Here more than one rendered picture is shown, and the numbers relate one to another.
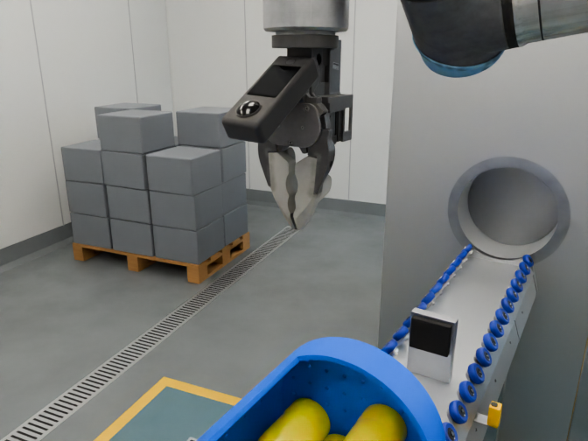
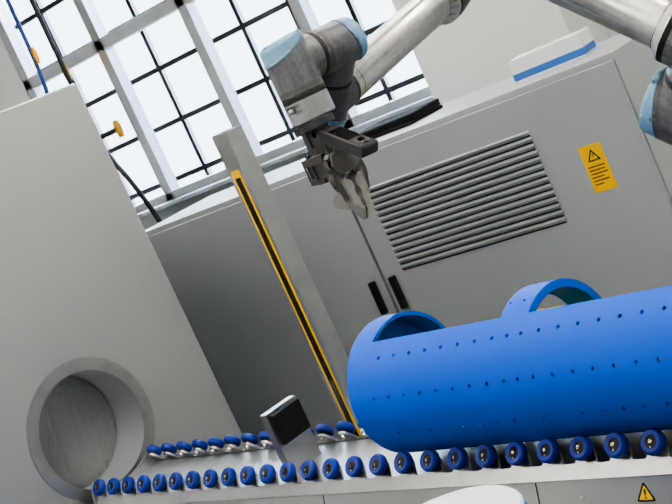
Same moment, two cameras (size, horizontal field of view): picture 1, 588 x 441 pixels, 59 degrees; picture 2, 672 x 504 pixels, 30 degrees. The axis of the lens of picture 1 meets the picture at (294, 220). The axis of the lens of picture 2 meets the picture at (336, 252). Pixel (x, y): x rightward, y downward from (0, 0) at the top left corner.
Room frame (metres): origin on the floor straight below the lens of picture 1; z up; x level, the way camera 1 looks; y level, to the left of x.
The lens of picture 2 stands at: (-0.06, 2.31, 1.75)
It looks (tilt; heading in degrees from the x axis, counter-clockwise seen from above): 8 degrees down; 287
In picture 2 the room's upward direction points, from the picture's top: 24 degrees counter-clockwise
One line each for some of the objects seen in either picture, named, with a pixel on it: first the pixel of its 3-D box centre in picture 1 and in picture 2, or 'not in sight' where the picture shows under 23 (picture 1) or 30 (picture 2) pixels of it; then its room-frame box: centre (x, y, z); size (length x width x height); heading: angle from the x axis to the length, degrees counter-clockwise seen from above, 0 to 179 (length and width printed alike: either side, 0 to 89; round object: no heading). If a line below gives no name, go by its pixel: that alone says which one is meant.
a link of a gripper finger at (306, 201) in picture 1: (317, 189); (355, 196); (0.58, -0.03, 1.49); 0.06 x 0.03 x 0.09; 149
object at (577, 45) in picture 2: not in sight; (552, 55); (0.26, -1.64, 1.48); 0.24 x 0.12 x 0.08; 165
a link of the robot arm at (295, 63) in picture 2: not in sight; (292, 67); (0.58, -0.02, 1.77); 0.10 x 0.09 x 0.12; 52
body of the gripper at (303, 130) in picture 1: (307, 94); (326, 149); (0.59, -0.02, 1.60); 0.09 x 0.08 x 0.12; 149
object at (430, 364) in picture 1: (430, 346); (293, 434); (1.02, -0.31, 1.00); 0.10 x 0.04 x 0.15; 59
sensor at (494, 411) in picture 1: (480, 409); not in sight; (0.91, -0.39, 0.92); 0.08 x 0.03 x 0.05; 59
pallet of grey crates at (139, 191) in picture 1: (158, 185); not in sight; (4.07, 1.09, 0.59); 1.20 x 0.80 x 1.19; 67
